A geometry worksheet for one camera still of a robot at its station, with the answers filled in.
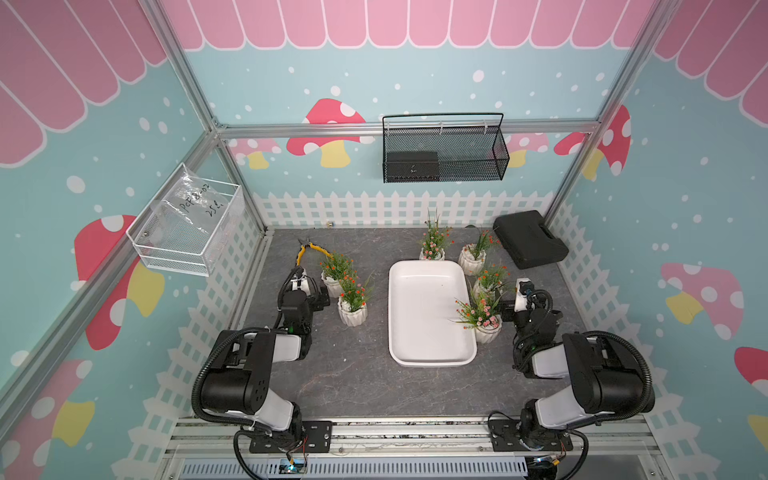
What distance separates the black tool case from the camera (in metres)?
1.08

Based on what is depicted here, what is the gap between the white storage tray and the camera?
0.87 metres

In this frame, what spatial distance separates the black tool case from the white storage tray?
0.24 metres
